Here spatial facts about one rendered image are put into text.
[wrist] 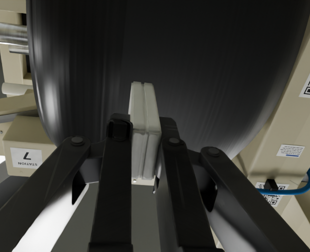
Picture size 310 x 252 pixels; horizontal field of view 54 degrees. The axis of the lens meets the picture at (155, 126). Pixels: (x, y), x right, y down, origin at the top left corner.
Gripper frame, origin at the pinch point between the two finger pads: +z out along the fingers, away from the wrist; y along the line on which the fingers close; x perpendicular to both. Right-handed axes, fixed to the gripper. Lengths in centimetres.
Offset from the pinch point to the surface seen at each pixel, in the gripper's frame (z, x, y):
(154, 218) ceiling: 222, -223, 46
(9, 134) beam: 66, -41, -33
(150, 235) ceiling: 201, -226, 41
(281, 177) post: 35, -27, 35
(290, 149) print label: 34, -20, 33
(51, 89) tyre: 13.5, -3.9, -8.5
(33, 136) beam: 66, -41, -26
